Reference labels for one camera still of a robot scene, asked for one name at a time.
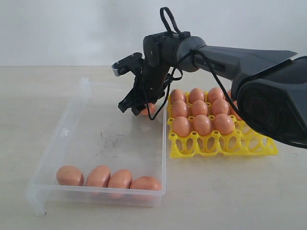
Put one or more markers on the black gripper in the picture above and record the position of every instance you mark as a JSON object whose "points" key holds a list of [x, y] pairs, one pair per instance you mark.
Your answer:
{"points": [[149, 86]]}

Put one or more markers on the brown egg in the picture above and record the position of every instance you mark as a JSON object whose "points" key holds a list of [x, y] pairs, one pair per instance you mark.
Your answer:
{"points": [[121, 179], [220, 106], [224, 124], [69, 175], [181, 126], [202, 125], [199, 107], [179, 108], [146, 183], [233, 112], [99, 176], [149, 109]]}

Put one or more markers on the brown egg packed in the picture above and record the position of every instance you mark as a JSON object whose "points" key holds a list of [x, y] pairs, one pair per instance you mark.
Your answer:
{"points": [[229, 95], [177, 94], [215, 94], [196, 94]]}

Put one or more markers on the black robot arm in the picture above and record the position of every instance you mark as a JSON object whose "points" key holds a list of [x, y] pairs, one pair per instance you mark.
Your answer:
{"points": [[269, 86]]}

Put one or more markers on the clear plastic bin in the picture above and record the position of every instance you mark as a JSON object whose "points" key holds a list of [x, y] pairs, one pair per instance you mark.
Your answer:
{"points": [[93, 131]]}

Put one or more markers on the yellow plastic egg tray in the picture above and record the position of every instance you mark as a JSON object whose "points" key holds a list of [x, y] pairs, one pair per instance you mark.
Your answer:
{"points": [[243, 141]]}

